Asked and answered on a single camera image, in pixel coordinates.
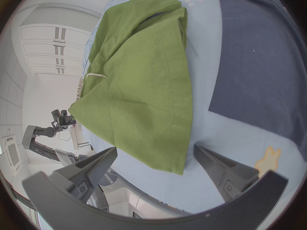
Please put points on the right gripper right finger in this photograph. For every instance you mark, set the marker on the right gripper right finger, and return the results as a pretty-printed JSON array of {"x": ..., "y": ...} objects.
[{"x": 223, "y": 176}]

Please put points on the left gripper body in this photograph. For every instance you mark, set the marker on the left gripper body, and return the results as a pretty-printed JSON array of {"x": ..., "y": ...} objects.
[{"x": 67, "y": 121}]

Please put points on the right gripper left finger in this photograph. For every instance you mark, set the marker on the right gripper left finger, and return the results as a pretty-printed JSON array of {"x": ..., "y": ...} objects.
[{"x": 92, "y": 170}]

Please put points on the green shorts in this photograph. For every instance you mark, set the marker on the green shorts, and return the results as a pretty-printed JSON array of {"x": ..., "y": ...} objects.
[{"x": 144, "y": 92}]

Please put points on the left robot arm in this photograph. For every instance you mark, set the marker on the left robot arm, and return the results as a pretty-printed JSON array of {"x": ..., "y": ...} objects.
[{"x": 28, "y": 136}]

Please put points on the round woven basket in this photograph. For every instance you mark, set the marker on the round woven basket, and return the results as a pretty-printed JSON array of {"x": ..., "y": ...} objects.
[{"x": 80, "y": 89}]

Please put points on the dark blue garment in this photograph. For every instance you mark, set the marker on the dark blue garment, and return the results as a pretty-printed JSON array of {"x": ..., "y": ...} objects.
[{"x": 251, "y": 68}]

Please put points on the ceiling air conditioner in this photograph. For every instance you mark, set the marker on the ceiling air conditioner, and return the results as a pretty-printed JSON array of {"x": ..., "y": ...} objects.
[{"x": 13, "y": 154}]

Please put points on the white wardrobe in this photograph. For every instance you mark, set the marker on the white wardrobe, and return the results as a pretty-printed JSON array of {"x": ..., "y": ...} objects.
[{"x": 43, "y": 42}]

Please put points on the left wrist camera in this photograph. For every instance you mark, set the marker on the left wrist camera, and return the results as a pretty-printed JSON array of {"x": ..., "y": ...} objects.
[{"x": 63, "y": 113}]

